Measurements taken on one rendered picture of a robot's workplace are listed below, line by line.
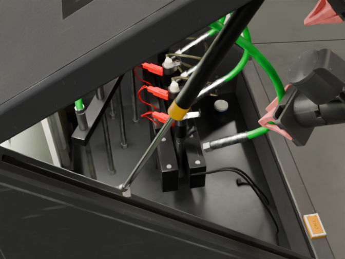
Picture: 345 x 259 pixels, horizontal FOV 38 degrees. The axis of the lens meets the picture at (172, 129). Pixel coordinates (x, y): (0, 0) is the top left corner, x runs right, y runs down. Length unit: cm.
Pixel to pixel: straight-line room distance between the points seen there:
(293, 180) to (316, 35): 205
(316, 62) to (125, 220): 33
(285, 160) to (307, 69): 49
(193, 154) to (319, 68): 49
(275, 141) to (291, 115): 39
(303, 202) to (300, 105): 36
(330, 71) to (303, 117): 13
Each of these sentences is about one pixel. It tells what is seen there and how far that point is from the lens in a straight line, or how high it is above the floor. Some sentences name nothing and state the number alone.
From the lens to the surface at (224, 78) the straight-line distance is 109.
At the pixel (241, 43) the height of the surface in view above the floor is 137.
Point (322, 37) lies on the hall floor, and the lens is 311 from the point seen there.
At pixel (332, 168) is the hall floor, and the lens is 243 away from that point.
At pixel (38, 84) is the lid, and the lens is 44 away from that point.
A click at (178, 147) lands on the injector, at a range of 110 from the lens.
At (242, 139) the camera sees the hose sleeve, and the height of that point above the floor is 115.
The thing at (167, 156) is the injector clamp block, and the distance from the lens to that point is 111.
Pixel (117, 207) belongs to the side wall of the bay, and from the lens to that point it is 64.
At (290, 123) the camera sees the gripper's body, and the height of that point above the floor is 127.
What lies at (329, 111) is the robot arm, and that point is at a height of 132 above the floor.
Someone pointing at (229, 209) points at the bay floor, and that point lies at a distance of 122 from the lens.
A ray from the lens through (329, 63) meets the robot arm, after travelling 71.
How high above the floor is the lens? 186
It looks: 49 degrees down
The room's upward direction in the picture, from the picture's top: straight up
